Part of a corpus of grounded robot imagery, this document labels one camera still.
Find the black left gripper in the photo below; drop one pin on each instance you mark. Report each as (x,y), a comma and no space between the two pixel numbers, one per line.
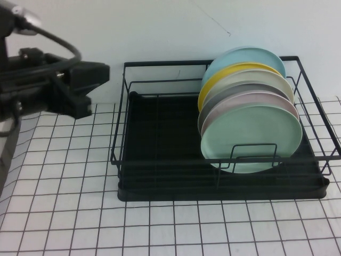
(32,80)

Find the green plate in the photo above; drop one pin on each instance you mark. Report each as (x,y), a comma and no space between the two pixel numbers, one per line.
(253,128)

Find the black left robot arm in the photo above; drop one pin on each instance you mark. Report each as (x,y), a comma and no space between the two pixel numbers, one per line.
(5,106)

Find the yellow plate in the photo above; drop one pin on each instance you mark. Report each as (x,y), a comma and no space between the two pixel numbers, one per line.
(226,71)

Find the grey plate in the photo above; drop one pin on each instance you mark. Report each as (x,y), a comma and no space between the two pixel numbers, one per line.
(247,88)

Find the light blue plate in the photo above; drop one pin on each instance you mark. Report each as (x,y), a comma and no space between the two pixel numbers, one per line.
(245,56)

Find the pink plate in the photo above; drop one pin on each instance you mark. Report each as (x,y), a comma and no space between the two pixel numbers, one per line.
(255,99)

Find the cream plate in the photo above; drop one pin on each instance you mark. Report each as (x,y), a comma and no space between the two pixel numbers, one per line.
(255,77)

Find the white black-grid tablecloth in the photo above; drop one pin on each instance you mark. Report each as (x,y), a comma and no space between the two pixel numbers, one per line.
(66,160)

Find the black plastic drip tray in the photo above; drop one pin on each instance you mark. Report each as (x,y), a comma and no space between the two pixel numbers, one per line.
(165,128)

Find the white block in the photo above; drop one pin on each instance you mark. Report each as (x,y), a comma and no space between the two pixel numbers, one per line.
(6,149)

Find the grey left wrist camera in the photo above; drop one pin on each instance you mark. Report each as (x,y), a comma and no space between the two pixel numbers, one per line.
(25,18)

